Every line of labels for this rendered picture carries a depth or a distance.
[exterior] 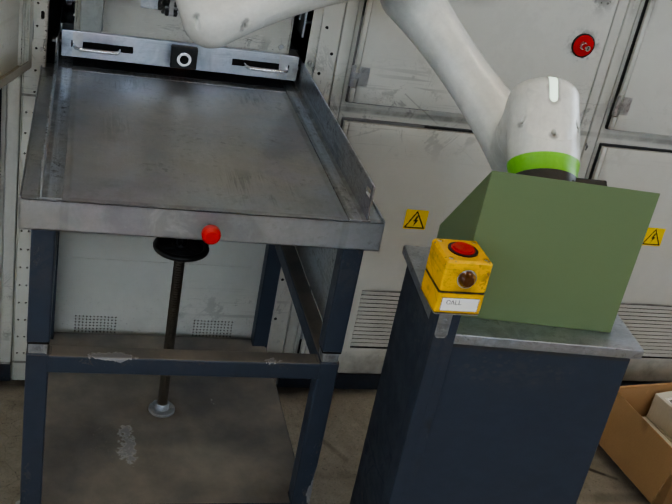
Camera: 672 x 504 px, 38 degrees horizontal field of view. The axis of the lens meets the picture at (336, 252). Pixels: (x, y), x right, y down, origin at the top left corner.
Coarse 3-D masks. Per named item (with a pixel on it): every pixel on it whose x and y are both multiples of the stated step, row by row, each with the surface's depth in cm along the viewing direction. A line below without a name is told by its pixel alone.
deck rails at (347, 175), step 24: (288, 96) 226; (312, 96) 217; (48, 120) 169; (312, 120) 213; (336, 120) 196; (48, 144) 176; (312, 144) 200; (336, 144) 194; (48, 168) 167; (336, 168) 191; (360, 168) 177; (48, 192) 159; (336, 192) 180; (360, 192) 176; (360, 216) 172
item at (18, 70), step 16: (0, 0) 197; (16, 0) 205; (32, 0) 206; (0, 16) 198; (16, 16) 207; (32, 16) 208; (0, 32) 200; (16, 32) 209; (32, 32) 210; (0, 48) 202; (16, 48) 211; (0, 64) 204; (16, 64) 212; (0, 80) 198
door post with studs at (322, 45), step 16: (320, 16) 222; (336, 16) 223; (320, 32) 224; (336, 32) 225; (320, 48) 226; (336, 48) 226; (320, 64) 227; (320, 80) 229; (288, 304) 257; (272, 336) 261; (272, 352) 264
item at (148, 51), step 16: (64, 32) 215; (64, 48) 217; (96, 48) 218; (112, 48) 219; (128, 48) 220; (144, 48) 220; (160, 48) 221; (208, 48) 223; (224, 48) 224; (144, 64) 222; (160, 64) 223; (208, 64) 225; (224, 64) 226; (240, 64) 227; (256, 64) 228; (272, 64) 228
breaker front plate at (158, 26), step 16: (80, 0) 214; (112, 0) 215; (128, 0) 216; (144, 0) 216; (112, 16) 217; (128, 16) 217; (144, 16) 218; (160, 16) 219; (112, 32) 218; (128, 32) 219; (144, 32) 220; (160, 32) 220; (176, 32) 221; (256, 32) 225; (272, 32) 226; (288, 32) 227; (240, 48) 226; (256, 48) 227; (272, 48) 228
